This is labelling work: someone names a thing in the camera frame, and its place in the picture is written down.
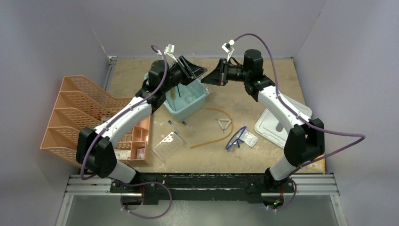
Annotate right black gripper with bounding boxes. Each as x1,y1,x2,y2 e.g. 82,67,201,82
202,59,251,86

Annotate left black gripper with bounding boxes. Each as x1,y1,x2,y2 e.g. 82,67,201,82
161,56,207,93

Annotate brown test tube brush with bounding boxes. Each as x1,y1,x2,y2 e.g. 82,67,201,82
169,89,176,108

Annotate small clear glass beaker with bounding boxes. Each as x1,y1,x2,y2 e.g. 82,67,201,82
184,94,196,105

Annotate white clay pipe triangle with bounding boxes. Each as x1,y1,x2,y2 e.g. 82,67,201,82
216,118,232,132

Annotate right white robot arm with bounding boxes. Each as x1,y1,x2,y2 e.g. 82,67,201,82
201,49,325,192

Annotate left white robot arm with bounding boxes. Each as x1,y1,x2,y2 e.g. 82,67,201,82
76,56,207,193

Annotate teal plastic bin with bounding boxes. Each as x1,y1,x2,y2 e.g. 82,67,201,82
163,79,208,122

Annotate right blue cap tube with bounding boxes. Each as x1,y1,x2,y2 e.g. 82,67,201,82
182,121,195,133

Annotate blue safety glasses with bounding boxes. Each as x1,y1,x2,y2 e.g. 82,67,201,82
225,126,247,151

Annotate white plastic bin lid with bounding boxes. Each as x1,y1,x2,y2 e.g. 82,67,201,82
254,94,312,148

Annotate small clear plastic bag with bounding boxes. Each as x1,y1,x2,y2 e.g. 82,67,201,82
241,130,259,148

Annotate clear plastic box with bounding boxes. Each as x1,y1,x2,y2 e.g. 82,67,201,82
152,131,186,162

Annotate amber rubber tubing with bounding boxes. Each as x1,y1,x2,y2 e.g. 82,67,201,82
190,107,234,149

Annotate orange compartment tray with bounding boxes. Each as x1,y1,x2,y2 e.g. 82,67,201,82
114,116,152,167

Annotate orange file organizer rack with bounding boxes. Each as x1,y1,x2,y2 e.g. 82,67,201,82
40,75,131,167

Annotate yellow spiral notebook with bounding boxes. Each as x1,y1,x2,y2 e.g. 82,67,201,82
307,159,326,174

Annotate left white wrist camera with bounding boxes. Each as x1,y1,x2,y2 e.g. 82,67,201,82
157,44,177,65

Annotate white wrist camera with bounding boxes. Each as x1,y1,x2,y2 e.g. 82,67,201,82
157,44,177,65
221,39,235,61

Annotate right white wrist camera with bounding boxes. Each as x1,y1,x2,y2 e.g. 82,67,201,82
221,39,235,61

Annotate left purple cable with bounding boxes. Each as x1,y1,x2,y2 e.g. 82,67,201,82
80,45,174,219

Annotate purple cable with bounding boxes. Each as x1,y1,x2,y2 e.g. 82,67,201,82
233,33,366,213
80,45,174,219

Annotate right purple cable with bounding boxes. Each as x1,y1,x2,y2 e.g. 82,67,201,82
233,33,366,213

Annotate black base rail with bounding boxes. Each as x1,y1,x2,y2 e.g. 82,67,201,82
64,172,339,206

